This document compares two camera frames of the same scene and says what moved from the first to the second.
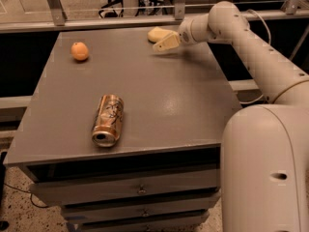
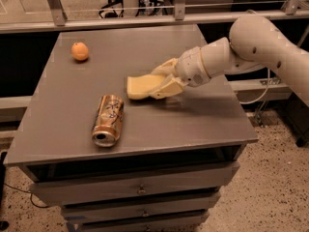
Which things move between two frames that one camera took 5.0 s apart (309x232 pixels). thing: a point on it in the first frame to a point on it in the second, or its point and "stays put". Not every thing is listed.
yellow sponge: x=157 y=33 to x=141 y=86
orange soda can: x=108 y=120 stays put
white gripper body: x=185 y=33 to x=189 y=66
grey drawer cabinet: x=164 y=172 stays put
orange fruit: x=79 y=50 stays put
